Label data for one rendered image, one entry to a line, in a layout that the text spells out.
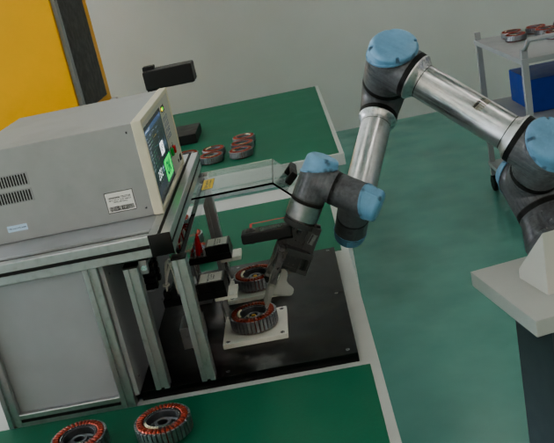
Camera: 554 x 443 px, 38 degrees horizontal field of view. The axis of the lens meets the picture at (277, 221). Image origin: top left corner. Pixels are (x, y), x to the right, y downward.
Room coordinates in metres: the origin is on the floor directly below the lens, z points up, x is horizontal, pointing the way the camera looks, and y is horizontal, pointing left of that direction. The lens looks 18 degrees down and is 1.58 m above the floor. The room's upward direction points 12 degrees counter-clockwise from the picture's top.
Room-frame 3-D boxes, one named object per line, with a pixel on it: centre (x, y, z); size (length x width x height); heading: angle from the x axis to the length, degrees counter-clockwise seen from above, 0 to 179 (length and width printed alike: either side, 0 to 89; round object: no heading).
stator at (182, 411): (1.37, 0.30, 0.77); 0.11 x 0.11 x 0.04
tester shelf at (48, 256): (1.84, 0.41, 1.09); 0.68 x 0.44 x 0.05; 177
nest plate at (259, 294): (1.95, 0.09, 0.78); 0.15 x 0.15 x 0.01; 87
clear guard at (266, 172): (2.00, 0.09, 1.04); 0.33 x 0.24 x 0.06; 87
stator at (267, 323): (1.71, 0.10, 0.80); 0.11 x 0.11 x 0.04
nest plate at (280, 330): (1.71, 0.10, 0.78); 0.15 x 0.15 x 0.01; 87
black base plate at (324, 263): (1.83, 0.11, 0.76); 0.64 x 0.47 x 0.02; 177
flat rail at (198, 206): (1.83, 0.19, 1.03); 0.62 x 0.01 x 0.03; 177
